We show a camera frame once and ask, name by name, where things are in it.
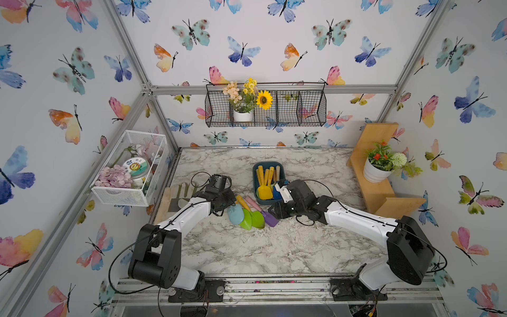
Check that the green trowel yellow handle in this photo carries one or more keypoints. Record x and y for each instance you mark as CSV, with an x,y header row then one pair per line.
x,y
246,223
258,221

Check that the round green tin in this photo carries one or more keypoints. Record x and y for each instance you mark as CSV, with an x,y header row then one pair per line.
x,y
137,167

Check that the pink artificial flowers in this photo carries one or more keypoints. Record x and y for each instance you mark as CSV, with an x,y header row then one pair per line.
x,y
114,177

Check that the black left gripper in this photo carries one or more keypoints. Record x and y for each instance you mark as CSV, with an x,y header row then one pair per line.
x,y
232,198

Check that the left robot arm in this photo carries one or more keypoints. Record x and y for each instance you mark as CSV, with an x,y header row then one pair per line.
x,y
157,252

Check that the sunflower bouquet white pot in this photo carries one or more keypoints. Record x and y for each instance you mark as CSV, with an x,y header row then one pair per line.
x,y
244,100

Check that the light blue trowel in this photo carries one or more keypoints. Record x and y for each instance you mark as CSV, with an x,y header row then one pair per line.
x,y
235,214

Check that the black wire wall basket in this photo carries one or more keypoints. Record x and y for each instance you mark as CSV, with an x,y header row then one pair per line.
x,y
297,104

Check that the wooden corner shelf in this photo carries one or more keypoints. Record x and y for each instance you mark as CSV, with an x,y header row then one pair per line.
x,y
378,194

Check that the purple shovel pink handle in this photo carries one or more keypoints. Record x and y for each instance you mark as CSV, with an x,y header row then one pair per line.
x,y
270,220

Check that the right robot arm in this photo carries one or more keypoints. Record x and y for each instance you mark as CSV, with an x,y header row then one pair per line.
x,y
409,251

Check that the yellow plastic scoop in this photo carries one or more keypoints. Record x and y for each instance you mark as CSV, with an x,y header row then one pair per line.
x,y
264,192

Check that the blue shovel wooden handle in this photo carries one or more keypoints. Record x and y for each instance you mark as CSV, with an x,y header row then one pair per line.
x,y
276,179

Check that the white wire side basket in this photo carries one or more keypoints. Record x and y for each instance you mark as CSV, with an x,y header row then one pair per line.
x,y
151,146

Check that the teal plastic storage box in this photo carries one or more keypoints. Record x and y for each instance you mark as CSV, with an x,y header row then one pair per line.
x,y
266,165

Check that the potted red flowers white pot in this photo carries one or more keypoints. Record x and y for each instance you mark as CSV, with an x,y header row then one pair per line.
x,y
381,162

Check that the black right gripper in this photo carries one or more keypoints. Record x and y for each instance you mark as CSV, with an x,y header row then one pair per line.
x,y
278,211

